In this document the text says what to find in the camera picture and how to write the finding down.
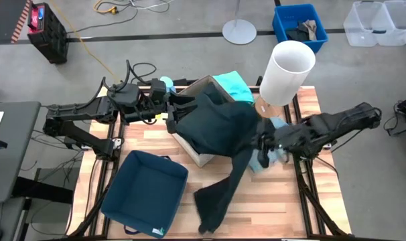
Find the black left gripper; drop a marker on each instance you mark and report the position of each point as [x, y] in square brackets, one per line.
[156, 112]

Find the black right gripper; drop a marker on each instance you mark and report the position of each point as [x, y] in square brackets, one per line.
[291, 139]

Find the light grey-blue garment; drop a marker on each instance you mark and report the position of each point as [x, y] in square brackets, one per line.
[254, 164]

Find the dark denim jeans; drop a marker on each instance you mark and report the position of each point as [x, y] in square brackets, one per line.
[219, 127]

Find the turquoise garment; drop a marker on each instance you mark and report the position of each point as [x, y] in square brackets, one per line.
[234, 85]

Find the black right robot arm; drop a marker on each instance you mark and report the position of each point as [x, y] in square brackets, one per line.
[340, 122]

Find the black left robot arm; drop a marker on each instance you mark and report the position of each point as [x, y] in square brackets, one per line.
[82, 108]

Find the beige fabric storage bin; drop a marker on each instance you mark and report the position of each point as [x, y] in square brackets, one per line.
[201, 159]

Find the white lamp with wooden base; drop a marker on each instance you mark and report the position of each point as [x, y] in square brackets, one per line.
[283, 77]

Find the round grey floor stand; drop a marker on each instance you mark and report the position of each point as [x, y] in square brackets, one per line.
[239, 31]

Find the navy blue fabric bin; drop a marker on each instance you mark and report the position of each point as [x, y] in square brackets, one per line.
[142, 190]

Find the black cloth in crate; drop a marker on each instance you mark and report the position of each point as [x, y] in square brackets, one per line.
[296, 33]

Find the beige cloth in crate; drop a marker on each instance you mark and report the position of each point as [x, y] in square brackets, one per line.
[312, 28]

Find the blue plastic crate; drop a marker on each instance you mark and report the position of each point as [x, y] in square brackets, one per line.
[283, 16]

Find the black and red toolbox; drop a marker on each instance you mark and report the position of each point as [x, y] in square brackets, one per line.
[50, 37]

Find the clear plastic tub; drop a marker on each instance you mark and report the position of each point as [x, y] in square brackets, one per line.
[400, 20]
[360, 23]

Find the dark grey desk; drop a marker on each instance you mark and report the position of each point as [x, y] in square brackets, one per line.
[12, 160]

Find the black mat with striped edge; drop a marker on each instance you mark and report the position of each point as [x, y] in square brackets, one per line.
[3, 16]

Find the black aluminium table frame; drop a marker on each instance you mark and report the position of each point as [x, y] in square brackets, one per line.
[295, 104]

